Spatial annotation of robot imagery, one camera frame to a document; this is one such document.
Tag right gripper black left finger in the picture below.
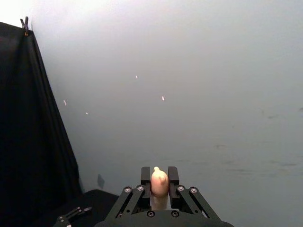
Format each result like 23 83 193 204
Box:
107 166 152 217

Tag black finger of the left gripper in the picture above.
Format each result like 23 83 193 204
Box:
54 206 93 227

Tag black table cloth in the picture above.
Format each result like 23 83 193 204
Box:
0 21 120 227

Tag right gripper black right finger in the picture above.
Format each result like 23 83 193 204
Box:
168 166 220 219

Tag black spring clamp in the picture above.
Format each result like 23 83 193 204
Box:
20 16 30 37

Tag small white three-armed plastic piece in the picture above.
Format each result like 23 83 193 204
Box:
150 166 169 211

